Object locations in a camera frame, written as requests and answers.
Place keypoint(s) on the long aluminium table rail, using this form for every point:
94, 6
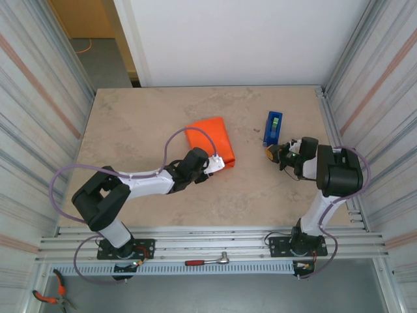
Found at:
211, 243

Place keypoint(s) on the white door frame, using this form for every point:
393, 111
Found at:
135, 49

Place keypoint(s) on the short aluminium table rail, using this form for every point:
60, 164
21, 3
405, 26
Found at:
330, 130

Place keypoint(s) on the yellow power connector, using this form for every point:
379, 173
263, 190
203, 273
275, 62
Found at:
307, 266
140, 262

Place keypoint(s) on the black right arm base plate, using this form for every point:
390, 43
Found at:
277, 247

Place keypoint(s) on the orange wrapping paper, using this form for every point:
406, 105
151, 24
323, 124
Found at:
208, 137

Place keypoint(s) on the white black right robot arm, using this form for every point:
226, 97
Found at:
342, 176

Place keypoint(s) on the blue tape dispenser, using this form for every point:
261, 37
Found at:
269, 137

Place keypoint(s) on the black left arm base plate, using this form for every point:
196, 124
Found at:
148, 244

